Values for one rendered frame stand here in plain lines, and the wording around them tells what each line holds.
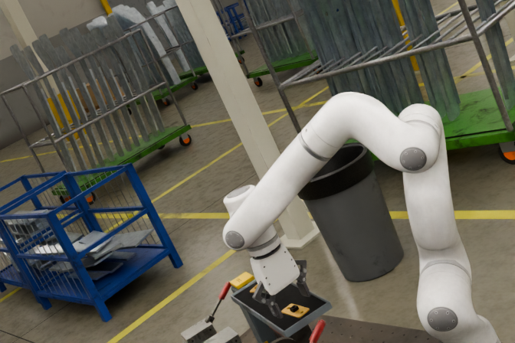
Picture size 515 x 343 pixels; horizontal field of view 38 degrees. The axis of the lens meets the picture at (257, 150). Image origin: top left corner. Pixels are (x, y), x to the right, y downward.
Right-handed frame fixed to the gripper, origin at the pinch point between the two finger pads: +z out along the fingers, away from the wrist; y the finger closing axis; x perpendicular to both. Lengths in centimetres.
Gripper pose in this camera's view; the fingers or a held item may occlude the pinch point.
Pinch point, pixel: (291, 302)
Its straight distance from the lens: 191.5
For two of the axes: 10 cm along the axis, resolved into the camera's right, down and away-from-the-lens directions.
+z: 4.1, 8.8, 2.3
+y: -7.5, 4.7, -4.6
